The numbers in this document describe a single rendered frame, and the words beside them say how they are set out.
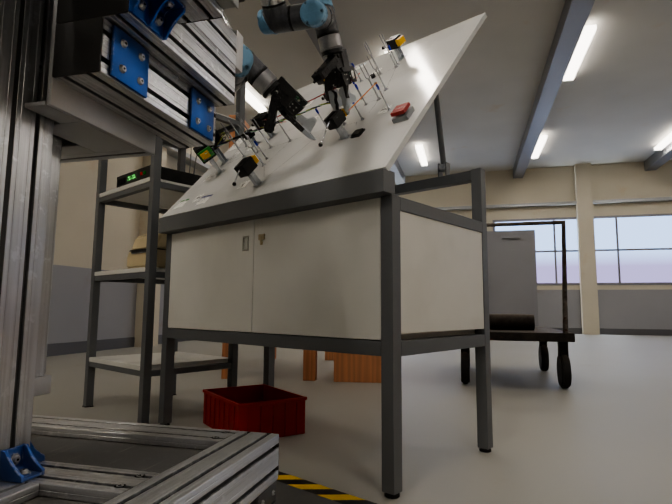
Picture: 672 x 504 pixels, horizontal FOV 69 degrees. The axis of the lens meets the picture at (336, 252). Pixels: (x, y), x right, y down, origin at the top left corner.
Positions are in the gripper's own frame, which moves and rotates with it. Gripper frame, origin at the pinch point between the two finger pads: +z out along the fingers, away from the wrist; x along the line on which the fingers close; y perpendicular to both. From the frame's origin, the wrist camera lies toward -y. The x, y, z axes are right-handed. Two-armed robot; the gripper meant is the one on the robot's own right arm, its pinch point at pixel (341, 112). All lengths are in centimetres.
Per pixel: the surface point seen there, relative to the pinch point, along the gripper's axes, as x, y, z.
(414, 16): 192, 349, -85
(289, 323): 5, -41, 60
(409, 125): -28.2, -2.9, 9.0
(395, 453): -37, -50, 88
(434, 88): -26.4, 16.8, 0.1
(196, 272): 60, -38, 45
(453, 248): -30, 5, 50
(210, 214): 48, -32, 24
